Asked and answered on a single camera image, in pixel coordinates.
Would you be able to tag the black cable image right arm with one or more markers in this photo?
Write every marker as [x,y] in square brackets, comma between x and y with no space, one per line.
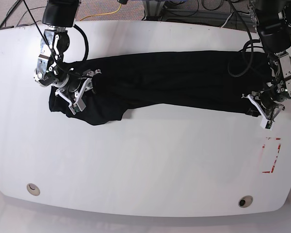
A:
[248,45]

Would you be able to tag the black t-shirt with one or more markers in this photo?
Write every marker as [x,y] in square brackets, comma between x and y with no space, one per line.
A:
[212,80]

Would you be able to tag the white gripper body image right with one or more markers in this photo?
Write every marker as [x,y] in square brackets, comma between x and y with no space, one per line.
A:
[265,106]

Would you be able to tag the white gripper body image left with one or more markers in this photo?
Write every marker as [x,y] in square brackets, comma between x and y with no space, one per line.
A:
[73,89]

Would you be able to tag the left table cable grommet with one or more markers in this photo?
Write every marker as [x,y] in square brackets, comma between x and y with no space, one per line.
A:
[33,189]

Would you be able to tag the right table cable grommet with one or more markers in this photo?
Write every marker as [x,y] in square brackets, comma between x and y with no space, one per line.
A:
[245,201]

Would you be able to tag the table cable grommet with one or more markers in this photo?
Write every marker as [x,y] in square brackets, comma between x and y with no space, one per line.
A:
[245,201]
[33,189]

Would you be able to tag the red tape rectangle marking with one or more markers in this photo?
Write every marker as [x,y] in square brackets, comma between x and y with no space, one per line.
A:
[269,154]

